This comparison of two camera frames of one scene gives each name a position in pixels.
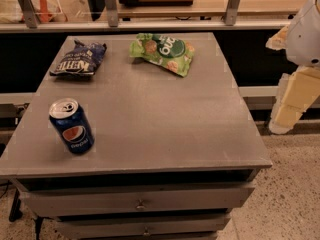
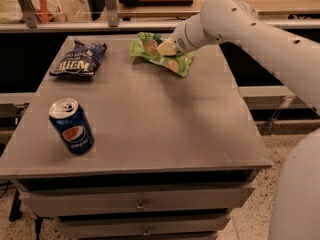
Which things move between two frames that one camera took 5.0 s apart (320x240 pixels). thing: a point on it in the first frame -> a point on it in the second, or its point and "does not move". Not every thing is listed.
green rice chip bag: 171,53 does not move
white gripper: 304,39 -> 178,39
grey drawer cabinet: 171,157 does not move
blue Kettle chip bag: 81,60 does not move
